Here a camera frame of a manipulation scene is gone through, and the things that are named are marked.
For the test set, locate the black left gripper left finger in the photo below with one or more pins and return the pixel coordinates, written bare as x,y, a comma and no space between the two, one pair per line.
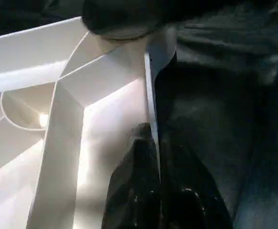
134,191

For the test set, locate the black plastic mat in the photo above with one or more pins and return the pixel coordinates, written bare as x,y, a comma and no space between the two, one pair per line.
234,95

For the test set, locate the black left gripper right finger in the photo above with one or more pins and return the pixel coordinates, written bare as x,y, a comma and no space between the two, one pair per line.
191,191

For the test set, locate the white plastic table top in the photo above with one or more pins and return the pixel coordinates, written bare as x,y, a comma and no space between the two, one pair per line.
57,119

